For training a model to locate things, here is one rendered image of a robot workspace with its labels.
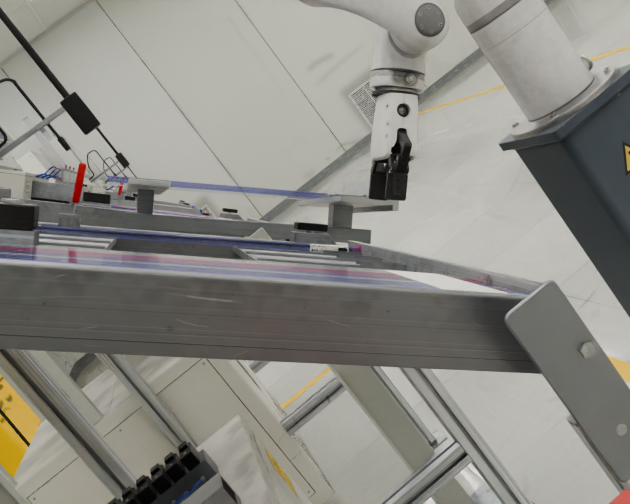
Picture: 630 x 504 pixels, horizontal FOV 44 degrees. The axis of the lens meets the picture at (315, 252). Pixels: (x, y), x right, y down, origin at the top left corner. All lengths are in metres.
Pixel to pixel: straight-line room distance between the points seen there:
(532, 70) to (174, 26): 7.70
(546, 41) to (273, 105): 7.60
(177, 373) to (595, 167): 1.21
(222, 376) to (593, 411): 1.53
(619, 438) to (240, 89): 8.27
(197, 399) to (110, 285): 1.53
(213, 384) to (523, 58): 1.20
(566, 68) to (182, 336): 0.88
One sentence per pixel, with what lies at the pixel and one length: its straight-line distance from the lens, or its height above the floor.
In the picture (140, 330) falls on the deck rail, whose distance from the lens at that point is 0.59.
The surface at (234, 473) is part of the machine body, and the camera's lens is 1.13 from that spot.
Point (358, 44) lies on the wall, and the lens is 9.12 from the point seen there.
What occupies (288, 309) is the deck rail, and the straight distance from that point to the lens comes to 0.60.
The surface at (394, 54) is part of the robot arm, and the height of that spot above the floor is 0.94.
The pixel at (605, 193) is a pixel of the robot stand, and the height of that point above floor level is 0.57.
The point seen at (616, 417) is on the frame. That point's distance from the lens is 0.66.
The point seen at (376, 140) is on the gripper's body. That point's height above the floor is 0.85.
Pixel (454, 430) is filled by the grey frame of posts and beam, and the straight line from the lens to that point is 1.44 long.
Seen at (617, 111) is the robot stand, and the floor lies 0.66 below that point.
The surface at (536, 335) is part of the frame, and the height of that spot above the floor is 0.73.
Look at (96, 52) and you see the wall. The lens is 8.82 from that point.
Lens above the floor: 0.98
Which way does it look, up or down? 10 degrees down
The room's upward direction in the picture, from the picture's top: 37 degrees counter-clockwise
